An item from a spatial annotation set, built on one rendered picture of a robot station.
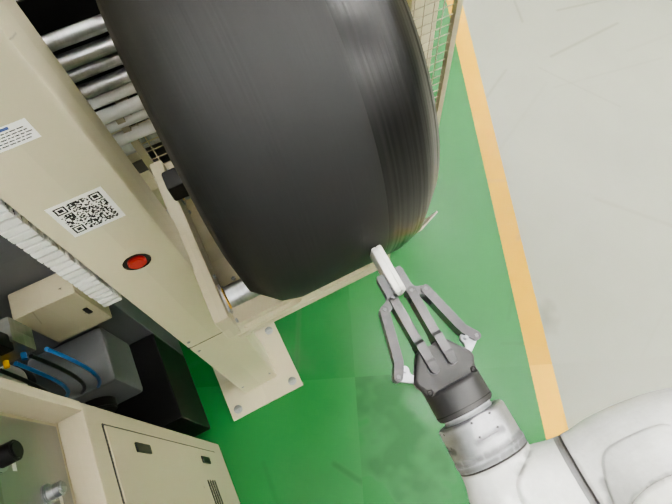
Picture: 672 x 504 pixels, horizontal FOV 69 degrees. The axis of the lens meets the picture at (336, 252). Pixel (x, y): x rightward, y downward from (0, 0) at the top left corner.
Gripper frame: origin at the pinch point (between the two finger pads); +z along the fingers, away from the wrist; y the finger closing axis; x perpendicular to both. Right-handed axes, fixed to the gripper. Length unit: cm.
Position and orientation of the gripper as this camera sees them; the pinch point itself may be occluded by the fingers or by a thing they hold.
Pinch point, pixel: (387, 271)
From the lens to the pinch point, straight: 66.8
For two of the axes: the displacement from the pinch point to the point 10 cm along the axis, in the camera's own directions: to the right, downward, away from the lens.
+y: -8.9, 4.3, -1.5
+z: -4.6, -8.4, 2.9
